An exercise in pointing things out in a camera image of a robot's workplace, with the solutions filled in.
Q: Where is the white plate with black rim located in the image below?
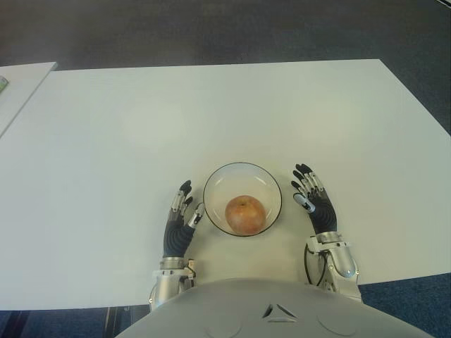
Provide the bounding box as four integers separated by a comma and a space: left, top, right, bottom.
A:
202, 161, 283, 239

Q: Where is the grey robot torso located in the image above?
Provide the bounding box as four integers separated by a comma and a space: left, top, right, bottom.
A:
114, 277, 451, 338

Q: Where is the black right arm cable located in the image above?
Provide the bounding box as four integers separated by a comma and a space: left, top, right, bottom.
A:
303, 246, 328, 286

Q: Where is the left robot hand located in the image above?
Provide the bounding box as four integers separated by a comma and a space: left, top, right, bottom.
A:
162, 180, 206, 260

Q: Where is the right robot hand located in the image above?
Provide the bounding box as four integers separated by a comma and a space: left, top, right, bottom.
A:
290, 163, 339, 235

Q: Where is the red yellow apple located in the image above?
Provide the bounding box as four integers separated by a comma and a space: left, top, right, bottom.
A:
224, 195, 267, 235

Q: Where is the grey table leg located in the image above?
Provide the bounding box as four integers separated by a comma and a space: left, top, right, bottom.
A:
106, 306, 123, 338

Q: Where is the white side table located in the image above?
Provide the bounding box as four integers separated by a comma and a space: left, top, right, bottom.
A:
0, 61, 58, 138

